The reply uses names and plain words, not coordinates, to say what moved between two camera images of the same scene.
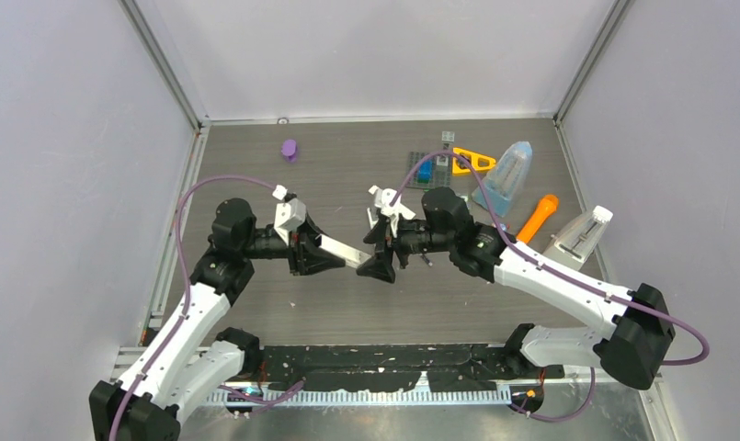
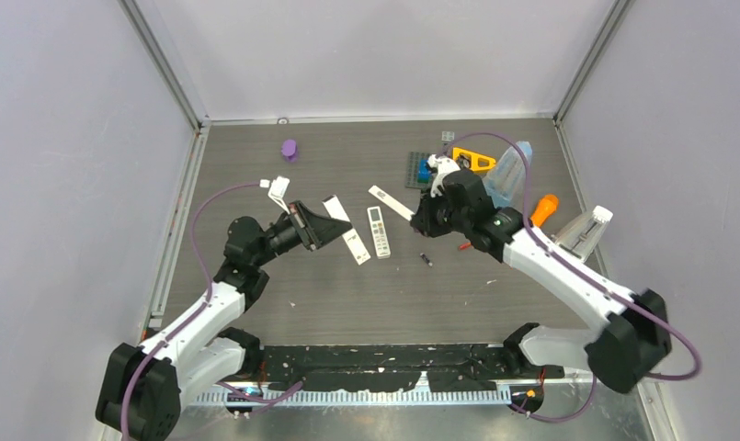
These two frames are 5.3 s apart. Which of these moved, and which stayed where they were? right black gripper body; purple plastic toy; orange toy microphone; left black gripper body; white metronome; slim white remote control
Moved: right black gripper body; left black gripper body; slim white remote control
Stayed: purple plastic toy; orange toy microphone; white metronome
